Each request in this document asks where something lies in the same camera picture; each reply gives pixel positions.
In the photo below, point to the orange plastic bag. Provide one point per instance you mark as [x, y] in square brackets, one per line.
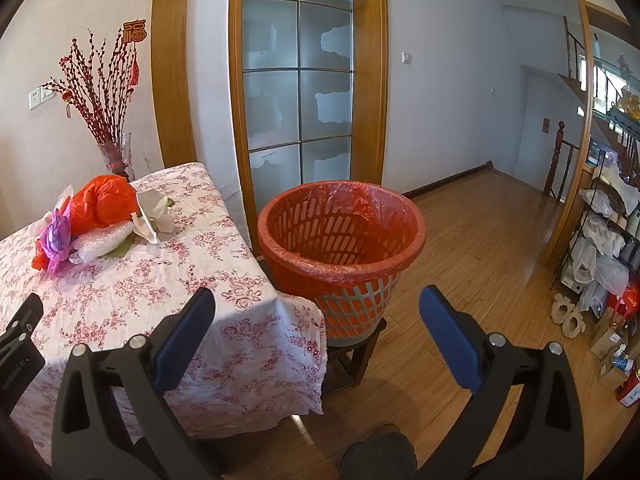
[100, 200]

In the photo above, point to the red gift bag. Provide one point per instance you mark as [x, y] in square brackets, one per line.
[625, 305]

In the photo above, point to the cardboard box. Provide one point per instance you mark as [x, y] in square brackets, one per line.
[607, 337]
[612, 377]

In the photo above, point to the wooden wall trim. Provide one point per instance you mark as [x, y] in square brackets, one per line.
[172, 85]

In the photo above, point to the stair railing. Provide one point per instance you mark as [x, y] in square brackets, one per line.
[575, 55]

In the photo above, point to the red berry branches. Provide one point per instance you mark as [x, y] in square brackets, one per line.
[100, 110]

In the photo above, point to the wooden partition frame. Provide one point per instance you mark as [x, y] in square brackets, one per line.
[575, 200]

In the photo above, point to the white wall socket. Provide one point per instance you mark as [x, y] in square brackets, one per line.
[35, 99]

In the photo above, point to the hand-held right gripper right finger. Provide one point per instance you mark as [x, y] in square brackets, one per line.
[450, 340]

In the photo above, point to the orange-lined grey plastic basket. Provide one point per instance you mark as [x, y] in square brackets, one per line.
[300, 265]

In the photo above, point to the small white light switch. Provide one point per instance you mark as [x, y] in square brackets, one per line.
[407, 57]

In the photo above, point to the small white plastic bag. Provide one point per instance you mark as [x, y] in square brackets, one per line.
[597, 205]

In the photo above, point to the red hanging character ornament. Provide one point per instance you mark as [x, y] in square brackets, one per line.
[135, 32]

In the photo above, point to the white double wall switch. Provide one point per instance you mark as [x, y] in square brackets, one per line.
[48, 94]

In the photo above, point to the floral tablecloth table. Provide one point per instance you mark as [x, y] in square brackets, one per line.
[150, 270]

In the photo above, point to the person's dark trouser leg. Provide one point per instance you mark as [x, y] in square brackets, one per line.
[380, 452]

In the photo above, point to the wooden newel post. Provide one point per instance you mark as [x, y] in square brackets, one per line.
[554, 165]

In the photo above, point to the red and white box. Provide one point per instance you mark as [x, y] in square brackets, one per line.
[630, 390]

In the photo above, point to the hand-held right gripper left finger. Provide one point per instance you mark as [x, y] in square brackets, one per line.
[182, 342]

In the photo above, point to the frosted glass door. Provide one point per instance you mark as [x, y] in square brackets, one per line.
[275, 110]

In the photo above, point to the clear plastic bag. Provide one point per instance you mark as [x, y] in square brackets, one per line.
[97, 244]

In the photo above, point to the golden figurine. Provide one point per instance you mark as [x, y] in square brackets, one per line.
[627, 105]

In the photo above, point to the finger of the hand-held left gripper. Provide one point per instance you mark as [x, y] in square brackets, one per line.
[22, 320]

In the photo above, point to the dark wooden baseboard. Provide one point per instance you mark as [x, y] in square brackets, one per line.
[450, 180]

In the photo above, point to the wooden door frame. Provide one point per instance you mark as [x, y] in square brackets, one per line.
[370, 110]

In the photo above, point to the purple plastic bag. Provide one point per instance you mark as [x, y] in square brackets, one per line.
[52, 240]

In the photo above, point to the large white plastic bag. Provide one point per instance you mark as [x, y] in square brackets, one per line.
[600, 270]

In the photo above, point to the glass vase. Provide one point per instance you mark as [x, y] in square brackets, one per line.
[117, 157]

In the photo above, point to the beige plush slipper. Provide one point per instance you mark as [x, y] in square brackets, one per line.
[574, 322]
[559, 310]

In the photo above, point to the small red hanging ornament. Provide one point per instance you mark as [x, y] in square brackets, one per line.
[67, 105]

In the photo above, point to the dark wooden stool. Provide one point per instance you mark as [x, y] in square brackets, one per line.
[357, 360]

